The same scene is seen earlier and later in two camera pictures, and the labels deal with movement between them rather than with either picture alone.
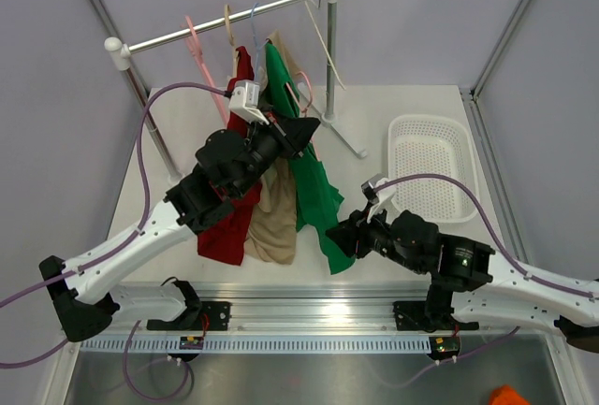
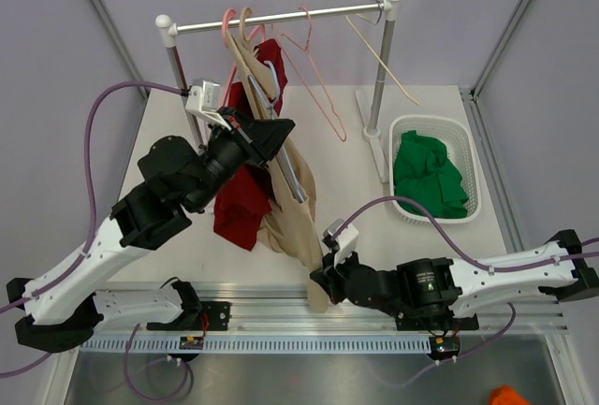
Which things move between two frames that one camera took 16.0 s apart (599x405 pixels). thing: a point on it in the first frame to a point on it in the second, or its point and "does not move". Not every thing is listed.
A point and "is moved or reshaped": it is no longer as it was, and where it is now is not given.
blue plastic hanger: (258, 47) to (280, 161)
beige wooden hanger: (230, 38) to (241, 24)
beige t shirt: (272, 232) to (290, 227)
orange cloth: (505, 395) does not move
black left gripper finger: (292, 154) to (262, 162)
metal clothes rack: (119, 57) to (168, 29)
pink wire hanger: (312, 96) to (284, 38)
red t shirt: (223, 238) is moved or reshaped
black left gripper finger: (297, 131) to (267, 135)
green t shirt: (315, 197) to (424, 172)
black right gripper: (346, 235) to (327, 279)
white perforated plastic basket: (433, 144) does not move
